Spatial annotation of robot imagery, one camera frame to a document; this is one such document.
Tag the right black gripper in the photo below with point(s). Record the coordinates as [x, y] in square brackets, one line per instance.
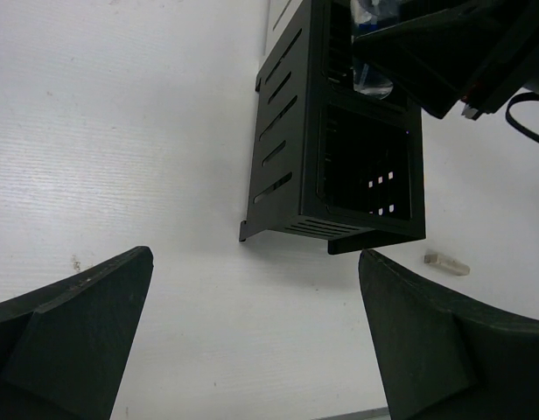
[443, 52]

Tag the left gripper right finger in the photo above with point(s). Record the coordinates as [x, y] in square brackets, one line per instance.
[444, 355]

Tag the long beige eraser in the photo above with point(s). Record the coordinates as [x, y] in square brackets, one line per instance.
[447, 264]

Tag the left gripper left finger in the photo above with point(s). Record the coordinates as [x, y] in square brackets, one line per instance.
[64, 347]

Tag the clear blue-tip glue bottle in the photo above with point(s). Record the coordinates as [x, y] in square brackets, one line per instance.
[370, 74]

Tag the black two-slot container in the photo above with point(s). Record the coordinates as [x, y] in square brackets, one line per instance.
[330, 163]

